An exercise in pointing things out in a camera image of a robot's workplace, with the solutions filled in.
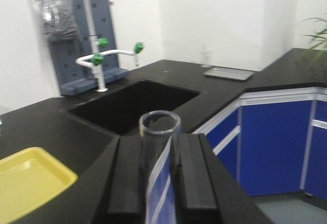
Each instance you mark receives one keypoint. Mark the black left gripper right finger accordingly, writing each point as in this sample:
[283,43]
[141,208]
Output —
[205,190]

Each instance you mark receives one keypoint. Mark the clear plastic bag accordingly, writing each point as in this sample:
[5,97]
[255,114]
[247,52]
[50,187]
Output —
[57,19]

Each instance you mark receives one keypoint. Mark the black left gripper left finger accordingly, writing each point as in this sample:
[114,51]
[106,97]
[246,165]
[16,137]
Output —
[108,192]

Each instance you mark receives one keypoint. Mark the white lab faucet green knobs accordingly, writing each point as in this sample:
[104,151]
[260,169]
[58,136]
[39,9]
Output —
[94,60]

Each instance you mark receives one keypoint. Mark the black lab sink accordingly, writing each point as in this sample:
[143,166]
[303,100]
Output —
[120,111]

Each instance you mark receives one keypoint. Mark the green spider plant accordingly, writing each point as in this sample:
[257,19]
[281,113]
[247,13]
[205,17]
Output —
[317,42]

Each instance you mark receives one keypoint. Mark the blue lab cabinet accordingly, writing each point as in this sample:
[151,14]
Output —
[274,146]

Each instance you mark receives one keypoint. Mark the grey peg drying rack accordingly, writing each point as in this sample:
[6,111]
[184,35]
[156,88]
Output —
[71,77]

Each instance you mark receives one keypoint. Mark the grey metal tray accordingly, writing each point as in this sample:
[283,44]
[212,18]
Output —
[228,73]

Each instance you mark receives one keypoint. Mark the yellow plastic tray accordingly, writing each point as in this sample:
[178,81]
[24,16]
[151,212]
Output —
[29,179]

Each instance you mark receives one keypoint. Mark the short clear test tube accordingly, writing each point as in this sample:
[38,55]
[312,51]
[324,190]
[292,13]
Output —
[159,131]

